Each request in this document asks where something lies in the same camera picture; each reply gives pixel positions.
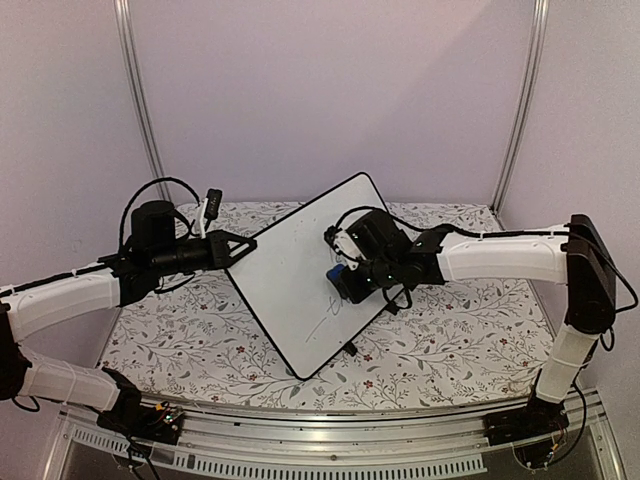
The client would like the blue whiteboard eraser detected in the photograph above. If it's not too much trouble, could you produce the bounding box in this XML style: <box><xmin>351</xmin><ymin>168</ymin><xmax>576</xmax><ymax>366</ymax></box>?
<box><xmin>326</xmin><ymin>264</ymin><xmax>346</xmax><ymax>285</ymax></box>

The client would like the right aluminium corner post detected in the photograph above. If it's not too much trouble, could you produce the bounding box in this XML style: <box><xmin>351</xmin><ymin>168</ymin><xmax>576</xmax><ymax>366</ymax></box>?
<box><xmin>490</xmin><ymin>0</ymin><xmax>550</xmax><ymax>217</ymax></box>

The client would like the black whiteboard stand foot left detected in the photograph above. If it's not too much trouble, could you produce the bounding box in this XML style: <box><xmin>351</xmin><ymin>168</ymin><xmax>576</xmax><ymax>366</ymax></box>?
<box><xmin>343</xmin><ymin>342</ymin><xmax>358</xmax><ymax>357</ymax></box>

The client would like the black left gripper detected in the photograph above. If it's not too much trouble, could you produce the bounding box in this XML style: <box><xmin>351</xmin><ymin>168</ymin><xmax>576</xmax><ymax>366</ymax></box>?
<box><xmin>152</xmin><ymin>230</ymin><xmax>258</xmax><ymax>278</ymax></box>

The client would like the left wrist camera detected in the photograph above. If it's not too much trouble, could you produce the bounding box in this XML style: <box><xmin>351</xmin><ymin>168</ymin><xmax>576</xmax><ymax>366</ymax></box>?
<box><xmin>195</xmin><ymin>188</ymin><xmax>223</xmax><ymax>238</ymax></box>

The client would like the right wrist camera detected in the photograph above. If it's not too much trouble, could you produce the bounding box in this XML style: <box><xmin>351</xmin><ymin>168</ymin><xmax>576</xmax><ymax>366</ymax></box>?
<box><xmin>324</xmin><ymin>207</ymin><xmax>412</xmax><ymax>271</ymax></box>

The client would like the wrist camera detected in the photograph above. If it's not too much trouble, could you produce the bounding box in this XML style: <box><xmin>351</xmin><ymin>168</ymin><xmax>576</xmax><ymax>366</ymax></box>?
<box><xmin>195</xmin><ymin>188</ymin><xmax>223</xmax><ymax>238</ymax></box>
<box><xmin>324</xmin><ymin>207</ymin><xmax>412</xmax><ymax>271</ymax></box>

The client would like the left aluminium corner post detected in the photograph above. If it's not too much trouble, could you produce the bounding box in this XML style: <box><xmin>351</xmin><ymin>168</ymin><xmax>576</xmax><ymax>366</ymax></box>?
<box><xmin>113</xmin><ymin>0</ymin><xmax>165</xmax><ymax>179</ymax></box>

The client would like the floral patterned table mat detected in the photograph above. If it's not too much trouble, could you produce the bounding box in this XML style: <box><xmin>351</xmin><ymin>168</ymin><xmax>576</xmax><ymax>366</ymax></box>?
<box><xmin>97</xmin><ymin>201</ymin><xmax>556</xmax><ymax>412</ymax></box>

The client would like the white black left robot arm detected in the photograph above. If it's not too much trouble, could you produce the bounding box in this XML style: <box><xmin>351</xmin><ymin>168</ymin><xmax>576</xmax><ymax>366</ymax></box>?
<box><xmin>1</xmin><ymin>199</ymin><xmax>257</xmax><ymax>434</ymax></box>

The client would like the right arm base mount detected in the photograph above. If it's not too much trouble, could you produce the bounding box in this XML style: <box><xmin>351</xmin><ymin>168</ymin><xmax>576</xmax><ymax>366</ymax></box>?
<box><xmin>482</xmin><ymin>393</ymin><xmax>569</xmax><ymax>470</ymax></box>

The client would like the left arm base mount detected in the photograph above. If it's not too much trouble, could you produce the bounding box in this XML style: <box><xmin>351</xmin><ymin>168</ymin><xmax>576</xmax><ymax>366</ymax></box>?
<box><xmin>97</xmin><ymin>368</ymin><xmax>184</xmax><ymax>445</ymax></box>

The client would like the aluminium corner post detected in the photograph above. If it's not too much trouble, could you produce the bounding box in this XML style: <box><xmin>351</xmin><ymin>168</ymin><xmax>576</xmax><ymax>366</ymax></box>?
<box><xmin>490</xmin><ymin>0</ymin><xmax>550</xmax><ymax>217</ymax></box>
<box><xmin>113</xmin><ymin>0</ymin><xmax>165</xmax><ymax>179</ymax></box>

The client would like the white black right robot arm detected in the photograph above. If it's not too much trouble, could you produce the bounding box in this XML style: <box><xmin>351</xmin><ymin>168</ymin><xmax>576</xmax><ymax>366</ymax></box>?
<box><xmin>324</xmin><ymin>207</ymin><xmax>617</xmax><ymax>436</ymax></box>

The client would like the white whiteboard black frame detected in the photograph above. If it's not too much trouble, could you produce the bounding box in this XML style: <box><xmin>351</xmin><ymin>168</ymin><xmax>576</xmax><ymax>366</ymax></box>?
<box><xmin>227</xmin><ymin>172</ymin><xmax>386</xmax><ymax>380</ymax></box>

